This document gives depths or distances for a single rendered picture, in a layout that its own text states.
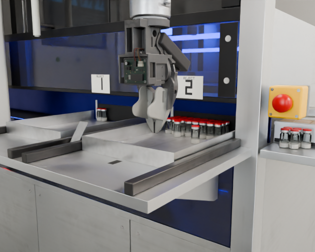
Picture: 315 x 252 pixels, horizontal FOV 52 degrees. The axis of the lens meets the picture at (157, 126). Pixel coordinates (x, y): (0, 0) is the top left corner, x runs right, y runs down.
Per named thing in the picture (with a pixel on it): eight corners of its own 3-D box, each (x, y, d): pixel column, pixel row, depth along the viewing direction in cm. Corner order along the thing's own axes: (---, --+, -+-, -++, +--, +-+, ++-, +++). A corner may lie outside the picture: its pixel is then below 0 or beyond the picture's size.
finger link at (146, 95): (127, 134, 63) (126, 86, 61) (146, 130, 68) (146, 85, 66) (140, 136, 61) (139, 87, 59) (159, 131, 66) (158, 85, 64)
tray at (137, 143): (166, 129, 103) (166, 118, 103) (245, 139, 88) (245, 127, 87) (82, 150, 76) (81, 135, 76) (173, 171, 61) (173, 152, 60)
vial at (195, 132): (193, 141, 84) (193, 125, 84) (201, 143, 83) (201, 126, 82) (189, 143, 83) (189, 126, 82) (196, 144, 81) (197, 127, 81)
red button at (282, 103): (275, 110, 74) (276, 92, 73) (294, 112, 72) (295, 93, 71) (270, 112, 71) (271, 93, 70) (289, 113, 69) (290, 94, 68)
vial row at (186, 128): (168, 132, 97) (168, 117, 96) (223, 140, 86) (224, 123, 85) (163, 133, 95) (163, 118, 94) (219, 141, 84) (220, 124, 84)
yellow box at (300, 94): (276, 113, 80) (278, 84, 79) (308, 116, 76) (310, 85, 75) (266, 117, 74) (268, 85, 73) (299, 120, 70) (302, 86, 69)
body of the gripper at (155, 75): (117, 87, 60) (116, 19, 58) (146, 85, 67) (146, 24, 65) (150, 88, 56) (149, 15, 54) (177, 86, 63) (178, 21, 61)
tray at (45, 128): (93, 119, 123) (93, 110, 123) (146, 126, 108) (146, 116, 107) (6, 133, 97) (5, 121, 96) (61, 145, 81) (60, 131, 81)
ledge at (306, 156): (278, 146, 89) (278, 139, 88) (331, 154, 81) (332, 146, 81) (259, 157, 78) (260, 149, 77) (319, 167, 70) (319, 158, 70)
